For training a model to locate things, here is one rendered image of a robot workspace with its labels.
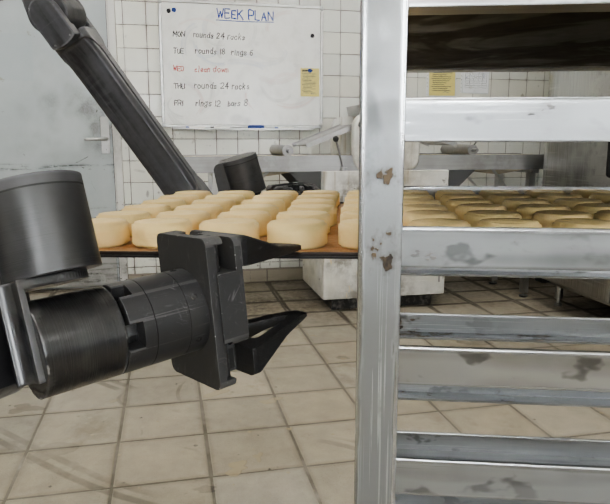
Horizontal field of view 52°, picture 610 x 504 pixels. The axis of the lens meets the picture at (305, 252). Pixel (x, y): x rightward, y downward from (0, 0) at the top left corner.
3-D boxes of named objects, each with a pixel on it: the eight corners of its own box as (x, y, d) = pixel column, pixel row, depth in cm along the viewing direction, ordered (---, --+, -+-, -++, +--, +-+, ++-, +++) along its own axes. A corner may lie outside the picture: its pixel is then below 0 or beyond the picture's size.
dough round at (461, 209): (516, 227, 61) (517, 207, 61) (470, 229, 60) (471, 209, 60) (488, 221, 66) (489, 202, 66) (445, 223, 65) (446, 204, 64)
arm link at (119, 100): (49, 16, 96) (16, 12, 86) (78, -7, 95) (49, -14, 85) (212, 241, 107) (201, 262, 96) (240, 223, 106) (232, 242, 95)
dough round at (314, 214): (325, 238, 55) (324, 216, 55) (270, 237, 56) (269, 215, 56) (334, 231, 60) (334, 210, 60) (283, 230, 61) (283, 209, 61)
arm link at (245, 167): (209, 232, 106) (200, 247, 97) (187, 165, 102) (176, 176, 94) (277, 214, 105) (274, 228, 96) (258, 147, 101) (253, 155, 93)
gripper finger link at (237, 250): (323, 219, 45) (213, 241, 40) (330, 315, 47) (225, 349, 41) (267, 216, 51) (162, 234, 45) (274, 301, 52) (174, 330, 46)
